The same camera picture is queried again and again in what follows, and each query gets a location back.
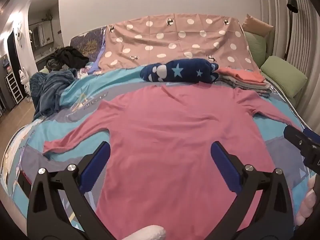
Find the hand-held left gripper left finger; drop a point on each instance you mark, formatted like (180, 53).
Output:
(96, 162)

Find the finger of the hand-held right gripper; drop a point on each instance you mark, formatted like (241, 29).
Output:
(312, 135)
(293, 137)

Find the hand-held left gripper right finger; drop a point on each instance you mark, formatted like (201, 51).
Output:
(225, 165)

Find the pink long-sleeve shirt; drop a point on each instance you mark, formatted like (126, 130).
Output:
(162, 142)

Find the stack of folded clothes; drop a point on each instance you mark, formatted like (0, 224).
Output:
(240, 83)

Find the pile of dark clothes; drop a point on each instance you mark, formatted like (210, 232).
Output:
(50, 90)

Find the person's right hand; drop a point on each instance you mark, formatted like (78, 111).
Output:
(308, 200)

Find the floral folded garment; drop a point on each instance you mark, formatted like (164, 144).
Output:
(262, 95)
(257, 89)

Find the light green pillow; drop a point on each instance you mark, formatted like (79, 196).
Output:
(282, 76)

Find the small coral folded garment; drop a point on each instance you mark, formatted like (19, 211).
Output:
(250, 76)

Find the large coral folded garment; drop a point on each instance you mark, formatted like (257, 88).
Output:
(226, 71)

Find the dark green pillow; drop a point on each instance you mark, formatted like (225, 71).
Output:
(256, 47)

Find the navy star-print rolled blanket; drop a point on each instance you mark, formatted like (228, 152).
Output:
(180, 71)

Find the white shelf rack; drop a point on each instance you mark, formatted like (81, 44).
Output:
(13, 87)

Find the white plush toy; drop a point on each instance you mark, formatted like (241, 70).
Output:
(23, 76)

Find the purple printed blanket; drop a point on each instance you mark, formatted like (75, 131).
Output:
(87, 45)

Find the beige pillow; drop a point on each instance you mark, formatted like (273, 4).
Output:
(255, 25)

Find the black floor lamp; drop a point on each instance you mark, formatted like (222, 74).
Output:
(292, 5)

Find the pink polka-dot sheet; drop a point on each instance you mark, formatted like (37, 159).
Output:
(175, 37)

